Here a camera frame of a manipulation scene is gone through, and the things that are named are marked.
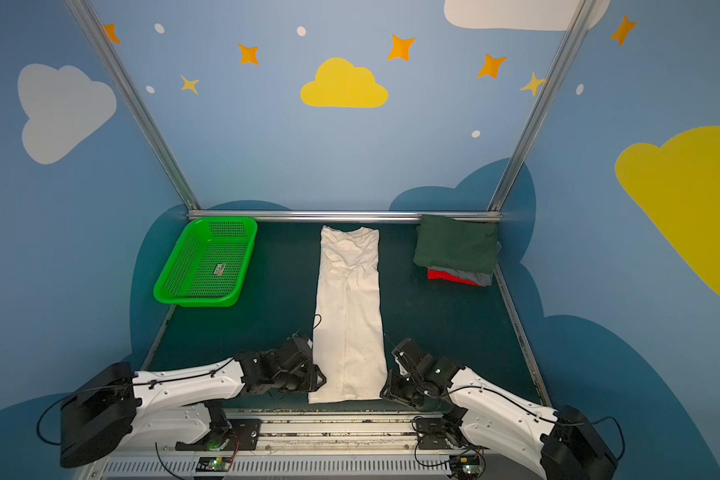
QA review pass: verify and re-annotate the white printed t shirt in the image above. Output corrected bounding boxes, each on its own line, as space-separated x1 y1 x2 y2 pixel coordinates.
308 226 387 404

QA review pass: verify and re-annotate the green plastic perforated basket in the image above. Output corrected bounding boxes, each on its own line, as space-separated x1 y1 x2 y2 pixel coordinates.
153 217 258 308

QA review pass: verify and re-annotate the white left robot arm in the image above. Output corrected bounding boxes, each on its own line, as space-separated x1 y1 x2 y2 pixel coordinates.
56 336 327 469

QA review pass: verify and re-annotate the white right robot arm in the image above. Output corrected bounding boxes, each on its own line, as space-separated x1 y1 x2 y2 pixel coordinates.
381 338 621 479

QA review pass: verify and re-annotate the right green circuit board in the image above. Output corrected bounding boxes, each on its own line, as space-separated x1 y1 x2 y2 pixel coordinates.
449 454 485 480

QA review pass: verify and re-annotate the green circuit board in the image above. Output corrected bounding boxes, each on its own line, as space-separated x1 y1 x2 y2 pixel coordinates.
195 457 233 474
449 454 485 480

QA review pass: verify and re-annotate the folded red t shirt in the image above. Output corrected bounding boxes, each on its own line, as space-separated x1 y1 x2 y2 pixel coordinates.
427 269 478 286

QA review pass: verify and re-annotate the left green circuit board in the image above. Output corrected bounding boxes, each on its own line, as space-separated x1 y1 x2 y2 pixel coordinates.
195 457 233 474

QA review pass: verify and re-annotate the folded dark green t shirt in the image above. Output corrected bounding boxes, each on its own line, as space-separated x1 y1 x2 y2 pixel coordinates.
413 215 498 274

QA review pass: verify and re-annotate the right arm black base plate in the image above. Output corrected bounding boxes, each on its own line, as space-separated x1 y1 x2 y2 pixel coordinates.
411 416 464 450

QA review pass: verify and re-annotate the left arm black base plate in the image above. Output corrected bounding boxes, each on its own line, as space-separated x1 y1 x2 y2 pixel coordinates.
175 419 261 452

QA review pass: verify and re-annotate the aluminium front mounting rail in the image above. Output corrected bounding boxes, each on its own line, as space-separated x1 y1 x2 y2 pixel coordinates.
71 409 595 480

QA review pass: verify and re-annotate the right side aluminium table rail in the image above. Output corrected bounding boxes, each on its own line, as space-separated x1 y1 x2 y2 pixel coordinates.
494 264 552 406

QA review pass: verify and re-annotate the aluminium table rail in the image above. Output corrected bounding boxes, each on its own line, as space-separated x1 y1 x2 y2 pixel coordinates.
140 305 176 370
494 264 552 406

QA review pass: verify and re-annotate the left side aluminium table rail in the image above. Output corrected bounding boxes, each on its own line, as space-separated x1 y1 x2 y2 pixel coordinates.
140 305 176 370

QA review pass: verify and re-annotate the horizontal aluminium frame rail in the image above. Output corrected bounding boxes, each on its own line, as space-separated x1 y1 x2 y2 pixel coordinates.
187 210 502 224

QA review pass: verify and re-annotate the left aluminium frame post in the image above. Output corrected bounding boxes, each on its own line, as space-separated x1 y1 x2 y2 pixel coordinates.
65 0 202 210

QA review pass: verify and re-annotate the aluminium frame post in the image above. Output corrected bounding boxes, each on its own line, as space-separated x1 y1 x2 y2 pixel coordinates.
487 0 599 216
65 0 202 210

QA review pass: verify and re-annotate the right aluminium frame post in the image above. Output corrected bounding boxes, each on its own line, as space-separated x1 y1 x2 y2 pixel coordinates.
487 0 599 216

